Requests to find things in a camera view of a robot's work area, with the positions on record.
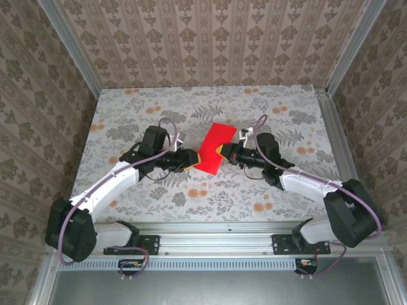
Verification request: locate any thin black left gripper cable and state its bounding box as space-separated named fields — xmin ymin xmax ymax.
xmin=149 ymin=168 xmax=179 ymax=182

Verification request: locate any grey metal sheet panel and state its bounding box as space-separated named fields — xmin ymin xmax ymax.
xmin=47 ymin=257 xmax=392 ymax=305

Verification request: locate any floral patterned table cover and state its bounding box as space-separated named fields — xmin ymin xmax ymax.
xmin=63 ymin=85 xmax=353 ymax=223

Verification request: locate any aluminium side rail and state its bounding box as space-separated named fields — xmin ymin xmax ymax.
xmin=314 ymin=88 xmax=376 ymax=231

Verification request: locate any aluminium corner post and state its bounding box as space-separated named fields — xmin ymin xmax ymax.
xmin=326 ymin=0 xmax=387 ymax=96
xmin=37 ymin=0 xmax=101 ymax=99

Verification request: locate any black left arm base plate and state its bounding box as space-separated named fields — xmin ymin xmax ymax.
xmin=103 ymin=234 xmax=160 ymax=255

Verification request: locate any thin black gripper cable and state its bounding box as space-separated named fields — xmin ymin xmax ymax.
xmin=243 ymin=165 xmax=265 ymax=179
xmin=149 ymin=168 xmax=179 ymax=182

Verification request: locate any grey slotted cable duct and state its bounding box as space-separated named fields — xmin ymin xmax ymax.
xmin=59 ymin=257 xmax=298 ymax=271

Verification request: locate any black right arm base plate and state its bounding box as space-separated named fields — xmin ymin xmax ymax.
xmin=272 ymin=234 xmax=331 ymax=255

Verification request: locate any aluminium frame bar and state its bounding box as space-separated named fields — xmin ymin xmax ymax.
xmin=376 ymin=254 xmax=407 ymax=305
xmin=27 ymin=250 xmax=60 ymax=305

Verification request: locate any aluminium mounting rail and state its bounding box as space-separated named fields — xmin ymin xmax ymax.
xmin=46 ymin=222 xmax=394 ymax=255

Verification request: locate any red cloth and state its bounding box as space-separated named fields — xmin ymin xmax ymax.
xmin=194 ymin=122 xmax=238 ymax=175

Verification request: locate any thin black right gripper cable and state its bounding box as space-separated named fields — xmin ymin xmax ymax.
xmin=243 ymin=165 xmax=265 ymax=179

